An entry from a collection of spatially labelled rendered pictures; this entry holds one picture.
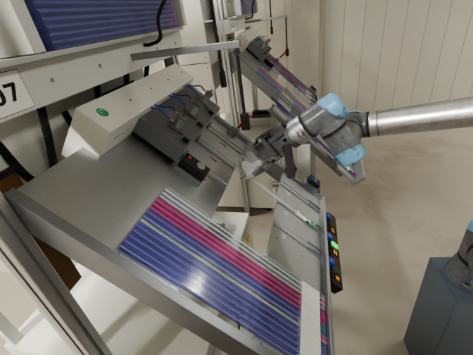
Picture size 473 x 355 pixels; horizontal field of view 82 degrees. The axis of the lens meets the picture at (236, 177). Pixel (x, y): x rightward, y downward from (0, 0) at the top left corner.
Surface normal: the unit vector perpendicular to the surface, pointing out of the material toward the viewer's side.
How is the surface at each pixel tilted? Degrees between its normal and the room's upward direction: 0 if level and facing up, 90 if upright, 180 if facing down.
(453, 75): 90
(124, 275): 90
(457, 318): 90
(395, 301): 0
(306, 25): 90
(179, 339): 0
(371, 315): 0
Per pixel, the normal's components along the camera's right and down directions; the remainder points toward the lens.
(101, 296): -0.13, -0.85
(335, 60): -0.11, 0.52
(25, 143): 0.97, 0.00
